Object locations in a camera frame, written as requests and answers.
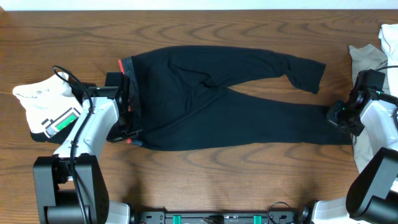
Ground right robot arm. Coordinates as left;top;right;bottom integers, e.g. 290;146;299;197
309;91;397;223

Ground beige garment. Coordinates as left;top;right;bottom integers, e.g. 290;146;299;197
349;44;387;173

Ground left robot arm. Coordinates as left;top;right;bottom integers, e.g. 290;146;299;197
33;72;139;224

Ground folded white printed shirt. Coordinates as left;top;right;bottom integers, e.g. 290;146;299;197
12;72;82;138

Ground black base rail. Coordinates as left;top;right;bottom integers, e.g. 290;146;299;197
129;207;309;224

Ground left black cable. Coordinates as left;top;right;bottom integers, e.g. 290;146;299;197
52;65;94;224

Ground black leggings with grey waistband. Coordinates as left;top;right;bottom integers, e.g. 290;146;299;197
119;46;351;151

